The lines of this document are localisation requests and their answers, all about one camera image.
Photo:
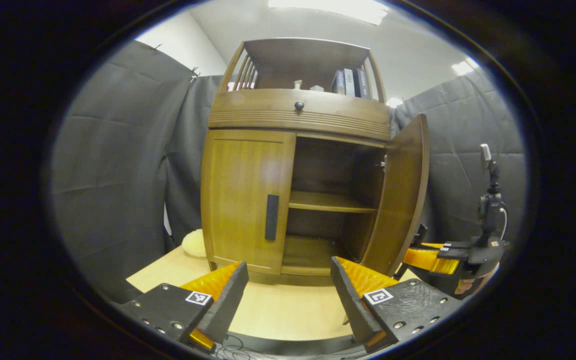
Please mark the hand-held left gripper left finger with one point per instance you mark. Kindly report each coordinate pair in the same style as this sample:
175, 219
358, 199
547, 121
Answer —
228, 305

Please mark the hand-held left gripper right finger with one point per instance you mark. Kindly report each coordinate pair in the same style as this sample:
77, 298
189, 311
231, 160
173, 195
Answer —
353, 305

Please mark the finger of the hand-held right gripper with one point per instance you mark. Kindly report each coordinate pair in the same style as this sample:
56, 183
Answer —
433, 245
430, 261

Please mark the wooden cabinet door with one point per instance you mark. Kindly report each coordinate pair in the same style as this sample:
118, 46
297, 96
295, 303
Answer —
238, 200
403, 200

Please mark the wooden double-door shoe cabinet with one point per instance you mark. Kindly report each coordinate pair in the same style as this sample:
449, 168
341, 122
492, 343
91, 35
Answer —
263, 112

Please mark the metal door hinge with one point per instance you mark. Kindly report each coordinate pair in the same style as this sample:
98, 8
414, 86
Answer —
382, 164

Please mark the cream round object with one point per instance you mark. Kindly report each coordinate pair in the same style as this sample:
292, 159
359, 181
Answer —
194, 243

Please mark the wooden inner shelf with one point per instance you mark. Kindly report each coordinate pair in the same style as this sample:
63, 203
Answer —
328, 201

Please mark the small ceiling light panel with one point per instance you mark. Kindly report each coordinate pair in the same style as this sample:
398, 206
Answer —
394, 102
463, 67

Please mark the black backdrop cloth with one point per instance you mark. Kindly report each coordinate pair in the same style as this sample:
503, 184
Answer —
113, 175

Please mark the grey white book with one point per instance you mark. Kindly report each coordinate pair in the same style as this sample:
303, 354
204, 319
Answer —
349, 83

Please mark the black round drawer knob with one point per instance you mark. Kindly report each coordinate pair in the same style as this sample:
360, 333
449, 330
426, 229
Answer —
299, 106

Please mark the small white box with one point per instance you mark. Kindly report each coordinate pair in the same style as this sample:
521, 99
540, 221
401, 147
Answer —
317, 88

